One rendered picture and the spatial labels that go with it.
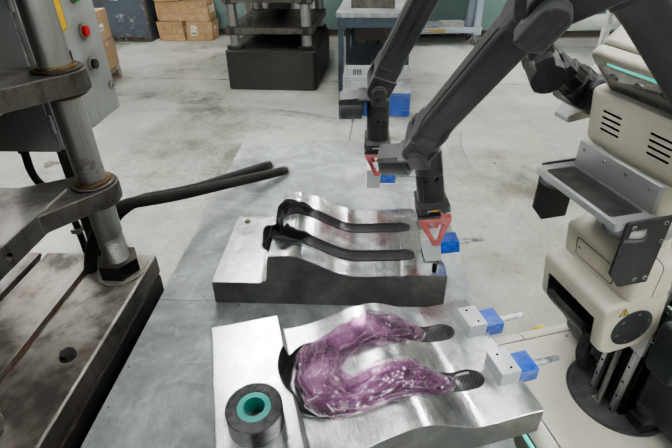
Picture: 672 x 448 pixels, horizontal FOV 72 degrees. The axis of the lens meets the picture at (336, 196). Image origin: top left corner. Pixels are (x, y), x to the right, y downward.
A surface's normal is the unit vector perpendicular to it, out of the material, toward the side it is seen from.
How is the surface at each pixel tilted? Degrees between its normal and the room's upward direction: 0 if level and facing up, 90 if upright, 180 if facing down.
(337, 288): 90
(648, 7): 129
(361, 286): 90
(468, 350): 0
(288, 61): 90
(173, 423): 0
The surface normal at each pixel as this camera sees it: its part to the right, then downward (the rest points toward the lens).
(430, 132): -0.22, 0.77
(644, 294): 0.23, 0.49
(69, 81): 0.77, 0.32
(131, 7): -0.07, 0.51
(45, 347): -0.01, -0.86
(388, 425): -0.25, -0.80
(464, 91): -0.27, 0.87
